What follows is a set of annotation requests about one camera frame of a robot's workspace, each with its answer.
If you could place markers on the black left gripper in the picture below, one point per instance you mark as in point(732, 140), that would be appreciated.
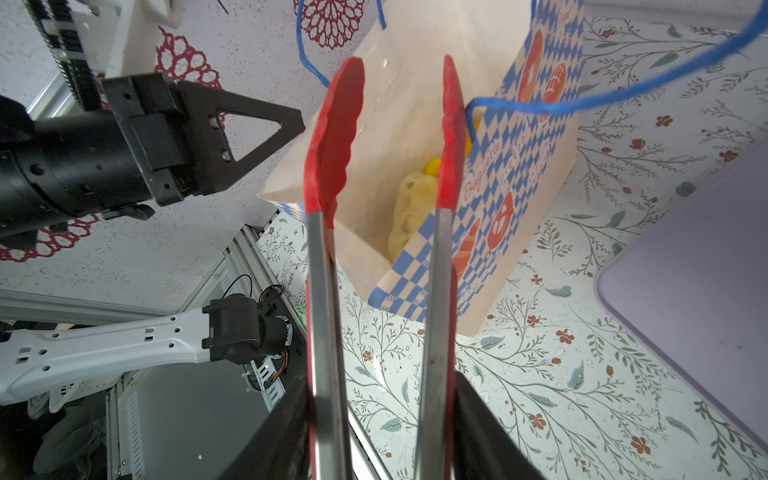
point(114, 161)

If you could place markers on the striped bread roll left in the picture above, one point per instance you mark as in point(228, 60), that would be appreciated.
point(414, 201)

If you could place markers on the lilac plastic tray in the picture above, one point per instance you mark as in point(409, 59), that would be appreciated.
point(694, 291)

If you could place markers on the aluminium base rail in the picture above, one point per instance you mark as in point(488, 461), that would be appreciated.
point(198, 385)

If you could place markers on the yellow corn bread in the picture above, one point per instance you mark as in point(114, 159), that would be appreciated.
point(452, 136)

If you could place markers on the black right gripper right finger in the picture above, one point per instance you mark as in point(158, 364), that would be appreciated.
point(482, 448)

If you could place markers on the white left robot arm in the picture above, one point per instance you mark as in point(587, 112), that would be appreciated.
point(35, 362)

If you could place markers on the checkered paper bakery bag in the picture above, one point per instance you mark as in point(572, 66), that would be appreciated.
point(443, 141)

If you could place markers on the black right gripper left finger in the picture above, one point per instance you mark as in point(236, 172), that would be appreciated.
point(280, 448)

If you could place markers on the red kitchen tongs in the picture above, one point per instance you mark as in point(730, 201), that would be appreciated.
point(324, 240)

